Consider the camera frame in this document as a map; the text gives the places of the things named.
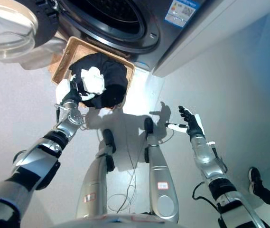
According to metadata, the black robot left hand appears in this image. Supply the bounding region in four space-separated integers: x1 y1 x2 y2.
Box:
55 75 84 107

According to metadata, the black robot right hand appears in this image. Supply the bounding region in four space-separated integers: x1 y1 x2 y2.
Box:
165 105 205 141

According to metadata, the white cloth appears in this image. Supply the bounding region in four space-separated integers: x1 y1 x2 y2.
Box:
80 66 107 101

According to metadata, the black clothing bundle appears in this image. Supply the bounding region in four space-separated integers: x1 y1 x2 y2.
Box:
68 52 129 110

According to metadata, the brown woven laundry basket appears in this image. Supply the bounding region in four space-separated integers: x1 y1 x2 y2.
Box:
51 36 136 113

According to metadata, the grey front-load washing machine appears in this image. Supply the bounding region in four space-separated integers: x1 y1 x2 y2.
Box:
56 0 208 72

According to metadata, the black robot right foot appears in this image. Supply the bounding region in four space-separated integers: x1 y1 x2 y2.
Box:
144 117 155 139

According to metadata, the black robot foot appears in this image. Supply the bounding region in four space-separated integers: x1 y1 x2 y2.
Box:
102 129 117 154
144 117 155 139

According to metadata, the silver robot right leg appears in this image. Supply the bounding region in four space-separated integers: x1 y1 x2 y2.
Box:
144 133 180 223

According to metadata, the silver robot leg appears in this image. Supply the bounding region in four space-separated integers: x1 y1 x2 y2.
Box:
75 152 116 219
144 133 180 223

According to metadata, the black robot left foot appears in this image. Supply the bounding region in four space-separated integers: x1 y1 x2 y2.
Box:
102 129 117 154

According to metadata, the round black washer door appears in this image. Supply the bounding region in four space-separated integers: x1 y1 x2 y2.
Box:
0 0 60 61

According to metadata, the black sneaker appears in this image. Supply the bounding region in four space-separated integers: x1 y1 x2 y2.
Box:
248 167 265 197

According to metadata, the silver robot left leg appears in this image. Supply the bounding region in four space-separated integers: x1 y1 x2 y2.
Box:
75 152 116 219

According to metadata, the white cabinet side panel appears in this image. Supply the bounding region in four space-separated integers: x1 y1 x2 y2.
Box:
152 0 270 78

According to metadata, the blue white energy label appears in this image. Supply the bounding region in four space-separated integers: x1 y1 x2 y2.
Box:
164 0 202 23

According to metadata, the grey robot torso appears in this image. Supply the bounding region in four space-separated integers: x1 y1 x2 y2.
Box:
51 213 174 228

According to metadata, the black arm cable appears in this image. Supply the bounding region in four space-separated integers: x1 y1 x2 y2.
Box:
192 181 222 208

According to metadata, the thin grey floor cable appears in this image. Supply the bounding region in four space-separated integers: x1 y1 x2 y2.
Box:
96 114 175 214

